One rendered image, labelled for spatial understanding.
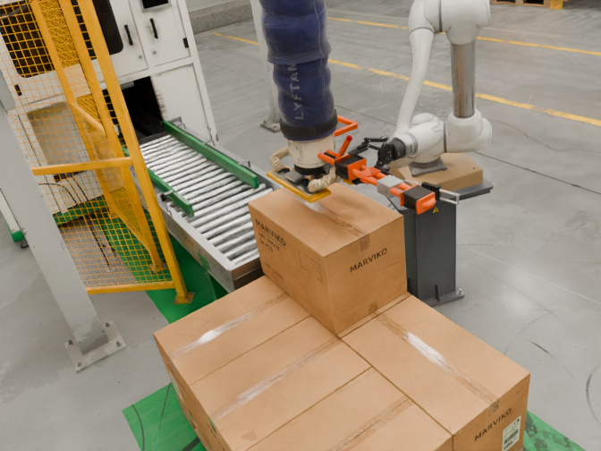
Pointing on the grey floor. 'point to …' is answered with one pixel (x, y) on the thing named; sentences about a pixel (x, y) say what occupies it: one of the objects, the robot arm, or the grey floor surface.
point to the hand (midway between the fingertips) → (355, 166)
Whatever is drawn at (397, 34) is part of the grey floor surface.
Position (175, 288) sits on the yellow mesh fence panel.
